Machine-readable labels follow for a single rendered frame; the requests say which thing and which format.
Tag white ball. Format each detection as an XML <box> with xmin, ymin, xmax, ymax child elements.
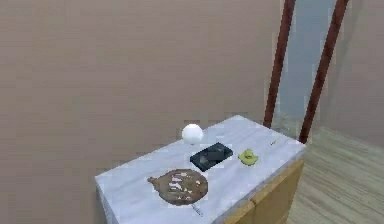
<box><xmin>181</xmin><ymin>123</ymin><xmax>204</xmax><ymax>145</ymax></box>

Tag yellow-green small decoration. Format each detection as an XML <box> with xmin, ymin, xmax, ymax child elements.
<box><xmin>237</xmin><ymin>148</ymin><xmax>259</xmax><ymax>167</ymax></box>

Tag black flat box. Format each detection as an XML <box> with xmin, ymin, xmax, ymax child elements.
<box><xmin>189</xmin><ymin>142</ymin><xmax>234</xmax><ymax>173</ymax></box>

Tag brown round board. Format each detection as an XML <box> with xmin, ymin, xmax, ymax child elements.
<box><xmin>147</xmin><ymin>168</ymin><xmax>209</xmax><ymax>207</ymax></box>

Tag white-topped wooden cabinet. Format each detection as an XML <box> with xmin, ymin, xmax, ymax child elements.
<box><xmin>94</xmin><ymin>114</ymin><xmax>307</xmax><ymax>224</ymax></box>

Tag small grey pen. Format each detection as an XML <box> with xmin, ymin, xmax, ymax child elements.
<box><xmin>191</xmin><ymin>203</ymin><xmax>204</xmax><ymax>218</ymax></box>

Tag red-brown framed mirror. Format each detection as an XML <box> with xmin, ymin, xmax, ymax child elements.
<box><xmin>262</xmin><ymin>0</ymin><xmax>350</xmax><ymax>145</ymax></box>

